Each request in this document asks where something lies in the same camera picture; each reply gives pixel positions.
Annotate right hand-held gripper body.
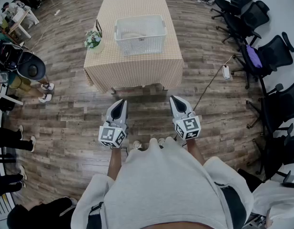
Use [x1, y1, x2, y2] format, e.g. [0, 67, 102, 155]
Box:
[172, 111, 201, 141]

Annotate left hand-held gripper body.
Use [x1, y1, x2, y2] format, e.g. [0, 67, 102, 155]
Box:
[98, 117, 128, 149]

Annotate white plastic laundry basket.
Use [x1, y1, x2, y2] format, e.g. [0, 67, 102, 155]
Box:
[114, 14, 167, 56]

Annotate beige clothes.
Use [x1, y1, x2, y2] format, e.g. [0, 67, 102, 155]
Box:
[122, 31, 147, 42]

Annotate person's right forearm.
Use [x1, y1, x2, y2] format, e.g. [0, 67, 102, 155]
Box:
[186, 138, 206, 166]

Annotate person's left forearm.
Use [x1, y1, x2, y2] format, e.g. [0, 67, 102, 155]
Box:
[107, 147, 123, 181]

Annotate orange checkered tablecloth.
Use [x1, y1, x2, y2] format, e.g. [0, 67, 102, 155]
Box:
[83, 0, 185, 94]

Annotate person's grey sweatshirt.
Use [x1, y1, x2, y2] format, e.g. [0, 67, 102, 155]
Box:
[70, 136, 254, 229]

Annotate flower bouquet in pot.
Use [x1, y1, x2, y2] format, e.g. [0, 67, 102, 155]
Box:
[84, 30, 105, 54]

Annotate purple cloth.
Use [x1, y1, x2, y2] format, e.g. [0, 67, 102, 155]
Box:
[246, 44, 263, 68]

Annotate white desk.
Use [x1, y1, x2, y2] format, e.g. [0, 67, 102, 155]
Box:
[3, 1, 40, 39]

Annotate black power cable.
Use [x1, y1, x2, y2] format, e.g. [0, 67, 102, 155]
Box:
[193, 65, 225, 111]

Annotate white power cable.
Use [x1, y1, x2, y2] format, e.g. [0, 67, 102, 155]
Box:
[226, 54, 237, 68]

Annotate black harness strap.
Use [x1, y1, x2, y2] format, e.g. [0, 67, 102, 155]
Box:
[87, 201, 104, 229]
[214, 181, 247, 229]

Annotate dark wooden picture frame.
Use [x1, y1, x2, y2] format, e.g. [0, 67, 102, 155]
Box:
[95, 19, 103, 37]

